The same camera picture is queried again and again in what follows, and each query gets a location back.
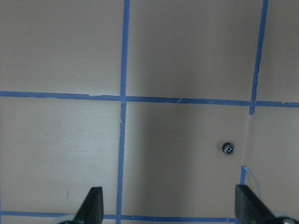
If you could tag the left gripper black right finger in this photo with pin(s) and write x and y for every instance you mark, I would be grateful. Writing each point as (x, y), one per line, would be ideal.
(249, 209)

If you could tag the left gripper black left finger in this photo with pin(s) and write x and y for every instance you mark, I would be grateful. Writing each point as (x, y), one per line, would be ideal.
(91, 210)

